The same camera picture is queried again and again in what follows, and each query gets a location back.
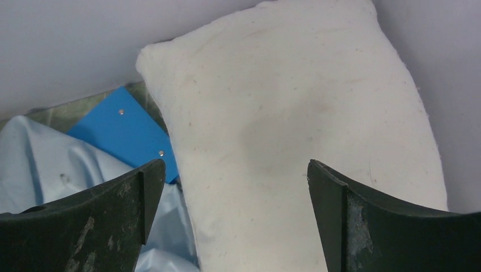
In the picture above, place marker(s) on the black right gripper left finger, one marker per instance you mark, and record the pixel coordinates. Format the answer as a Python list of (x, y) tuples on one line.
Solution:
[(98, 229)]

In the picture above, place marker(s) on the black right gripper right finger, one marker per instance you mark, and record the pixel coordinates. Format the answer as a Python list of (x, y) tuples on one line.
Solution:
[(363, 229)]

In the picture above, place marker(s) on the light blue pillowcase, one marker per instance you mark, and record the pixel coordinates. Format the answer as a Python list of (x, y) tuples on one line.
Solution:
[(40, 165)]

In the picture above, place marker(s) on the white pillow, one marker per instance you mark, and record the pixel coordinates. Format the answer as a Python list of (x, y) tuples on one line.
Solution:
[(249, 99)]

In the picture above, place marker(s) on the blue flat board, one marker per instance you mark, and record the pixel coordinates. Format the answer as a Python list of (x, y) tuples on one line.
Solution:
[(120, 126)]

